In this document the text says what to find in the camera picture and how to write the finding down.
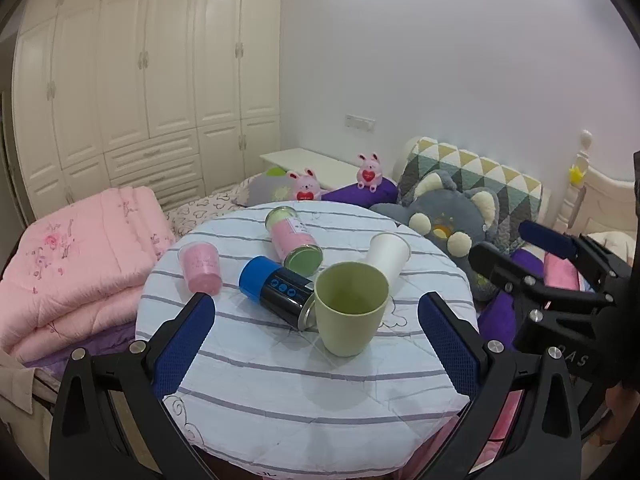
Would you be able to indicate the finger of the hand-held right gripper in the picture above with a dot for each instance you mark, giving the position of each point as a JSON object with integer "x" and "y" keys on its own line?
{"x": 505, "y": 266}
{"x": 546, "y": 239}

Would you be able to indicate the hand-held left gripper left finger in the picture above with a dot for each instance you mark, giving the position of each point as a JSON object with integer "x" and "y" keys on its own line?
{"x": 181, "y": 347}

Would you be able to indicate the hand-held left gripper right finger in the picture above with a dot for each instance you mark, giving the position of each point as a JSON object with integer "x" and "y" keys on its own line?
{"x": 450, "y": 347}

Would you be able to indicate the person's right forearm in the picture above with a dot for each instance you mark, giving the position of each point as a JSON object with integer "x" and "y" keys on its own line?
{"x": 622, "y": 412}

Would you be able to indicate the pink plastic cup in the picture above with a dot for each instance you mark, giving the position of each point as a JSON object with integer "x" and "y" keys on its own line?
{"x": 201, "y": 267}

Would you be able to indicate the white plastic cup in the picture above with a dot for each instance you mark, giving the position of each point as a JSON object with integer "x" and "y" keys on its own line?
{"x": 384, "y": 257}

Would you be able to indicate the pink cushion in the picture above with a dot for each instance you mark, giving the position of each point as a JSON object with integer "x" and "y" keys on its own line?
{"x": 562, "y": 272}

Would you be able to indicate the purple blanket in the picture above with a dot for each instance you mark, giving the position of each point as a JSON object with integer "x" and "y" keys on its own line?
{"x": 505, "y": 320}

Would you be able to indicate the white bed headboard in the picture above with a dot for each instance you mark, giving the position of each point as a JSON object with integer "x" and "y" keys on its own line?
{"x": 600, "y": 195}

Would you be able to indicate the grey cat plush toy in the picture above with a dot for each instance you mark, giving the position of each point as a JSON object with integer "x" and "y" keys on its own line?
{"x": 450, "y": 220}

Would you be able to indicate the yellow star ornament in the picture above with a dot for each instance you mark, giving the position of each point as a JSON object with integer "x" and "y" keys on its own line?
{"x": 576, "y": 174}

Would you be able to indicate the triangle-patterned cushion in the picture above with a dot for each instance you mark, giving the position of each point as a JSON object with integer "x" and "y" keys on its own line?
{"x": 480, "y": 175}

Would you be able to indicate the light green mug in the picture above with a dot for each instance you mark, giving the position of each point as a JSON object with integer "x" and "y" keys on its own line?
{"x": 350, "y": 310}

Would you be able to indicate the striped white tablecloth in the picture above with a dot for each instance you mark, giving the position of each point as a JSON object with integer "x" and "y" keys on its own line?
{"x": 280, "y": 390}

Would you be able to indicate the black can with blue cap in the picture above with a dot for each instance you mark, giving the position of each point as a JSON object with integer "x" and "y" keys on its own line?
{"x": 272, "y": 287}

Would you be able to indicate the folded pink quilt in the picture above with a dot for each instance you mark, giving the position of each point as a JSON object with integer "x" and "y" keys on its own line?
{"x": 85, "y": 270}

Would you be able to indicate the heart printed bedsheet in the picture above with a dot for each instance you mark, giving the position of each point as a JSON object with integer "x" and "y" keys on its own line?
{"x": 200, "y": 210}

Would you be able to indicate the pink tube with green lids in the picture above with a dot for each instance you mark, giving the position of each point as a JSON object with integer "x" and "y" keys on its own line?
{"x": 291, "y": 237}

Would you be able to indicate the purple pillow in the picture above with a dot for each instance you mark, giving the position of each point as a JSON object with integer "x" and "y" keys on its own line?
{"x": 360, "y": 193}

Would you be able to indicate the pink bunny plush toy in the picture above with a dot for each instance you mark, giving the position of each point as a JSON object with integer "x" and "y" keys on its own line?
{"x": 306, "y": 186}
{"x": 369, "y": 172}

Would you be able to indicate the beige cloth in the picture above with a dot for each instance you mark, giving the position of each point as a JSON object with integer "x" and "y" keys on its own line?
{"x": 17, "y": 385}

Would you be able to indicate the grey pillow with green patch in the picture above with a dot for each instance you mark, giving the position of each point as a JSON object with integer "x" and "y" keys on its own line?
{"x": 265, "y": 187}

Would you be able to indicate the white bedside table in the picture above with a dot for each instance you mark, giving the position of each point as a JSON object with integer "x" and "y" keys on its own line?
{"x": 312, "y": 162}

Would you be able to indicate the cream white wardrobe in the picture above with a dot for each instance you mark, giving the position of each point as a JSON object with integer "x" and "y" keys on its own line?
{"x": 140, "y": 75}

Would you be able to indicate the white wall socket panel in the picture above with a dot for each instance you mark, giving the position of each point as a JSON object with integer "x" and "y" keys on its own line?
{"x": 359, "y": 122}

